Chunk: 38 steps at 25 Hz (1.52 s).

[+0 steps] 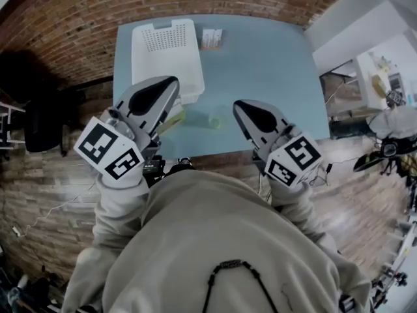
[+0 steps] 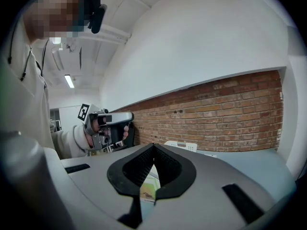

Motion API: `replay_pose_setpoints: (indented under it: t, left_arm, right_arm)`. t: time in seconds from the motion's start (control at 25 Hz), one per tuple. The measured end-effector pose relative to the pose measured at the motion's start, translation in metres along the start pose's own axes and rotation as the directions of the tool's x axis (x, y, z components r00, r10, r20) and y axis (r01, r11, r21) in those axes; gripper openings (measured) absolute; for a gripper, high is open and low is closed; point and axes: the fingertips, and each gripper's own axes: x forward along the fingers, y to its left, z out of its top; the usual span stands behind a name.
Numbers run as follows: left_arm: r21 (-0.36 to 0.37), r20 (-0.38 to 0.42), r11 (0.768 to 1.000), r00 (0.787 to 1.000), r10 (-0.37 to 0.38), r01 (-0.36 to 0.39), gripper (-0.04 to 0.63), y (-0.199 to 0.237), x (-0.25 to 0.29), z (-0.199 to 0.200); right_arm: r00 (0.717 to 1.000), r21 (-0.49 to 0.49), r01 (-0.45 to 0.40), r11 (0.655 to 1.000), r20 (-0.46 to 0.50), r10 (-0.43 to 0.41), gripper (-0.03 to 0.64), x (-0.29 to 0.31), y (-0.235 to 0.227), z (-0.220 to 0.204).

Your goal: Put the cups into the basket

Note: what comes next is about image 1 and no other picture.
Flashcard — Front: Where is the long white floor cable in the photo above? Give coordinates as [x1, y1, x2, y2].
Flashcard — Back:
[12, 181, 98, 239]

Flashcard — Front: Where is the translucent green cup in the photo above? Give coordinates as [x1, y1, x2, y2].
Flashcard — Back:
[187, 109, 223, 131]

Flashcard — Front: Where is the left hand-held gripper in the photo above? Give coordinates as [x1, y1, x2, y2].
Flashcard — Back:
[73, 76, 181, 187]

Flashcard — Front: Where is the black striped strap buckle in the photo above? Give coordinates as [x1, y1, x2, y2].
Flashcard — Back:
[338, 294, 356, 313]

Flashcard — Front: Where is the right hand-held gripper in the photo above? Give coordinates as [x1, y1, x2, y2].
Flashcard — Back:
[233, 99, 323, 188]

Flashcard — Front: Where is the olive-brown rectangular block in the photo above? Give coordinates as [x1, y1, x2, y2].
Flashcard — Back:
[370, 72, 388, 98]

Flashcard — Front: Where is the black office chair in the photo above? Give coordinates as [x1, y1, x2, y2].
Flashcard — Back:
[24, 88, 87, 158]

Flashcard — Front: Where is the person's right forearm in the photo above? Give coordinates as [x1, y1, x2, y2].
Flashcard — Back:
[268, 179, 339, 257]

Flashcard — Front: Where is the light blue table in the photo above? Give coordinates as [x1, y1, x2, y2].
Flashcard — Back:
[112, 13, 330, 158]

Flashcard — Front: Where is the person's left forearm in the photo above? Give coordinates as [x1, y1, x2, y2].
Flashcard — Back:
[93, 171, 151, 251]

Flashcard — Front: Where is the white perforated plastic basket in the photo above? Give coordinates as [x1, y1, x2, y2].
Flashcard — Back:
[131, 18, 206, 106]

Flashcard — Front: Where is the black beaded cord necklace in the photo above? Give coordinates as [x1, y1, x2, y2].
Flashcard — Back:
[203, 258, 278, 313]

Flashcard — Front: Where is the black and green object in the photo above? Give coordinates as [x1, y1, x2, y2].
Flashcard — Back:
[353, 150, 387, 173]

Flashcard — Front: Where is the person's beige hoodie torso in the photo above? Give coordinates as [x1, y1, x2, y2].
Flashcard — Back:
[61, 170, 372, 313]

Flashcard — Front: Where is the green book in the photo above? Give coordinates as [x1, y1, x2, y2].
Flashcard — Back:
[159, 104, 187, 134]

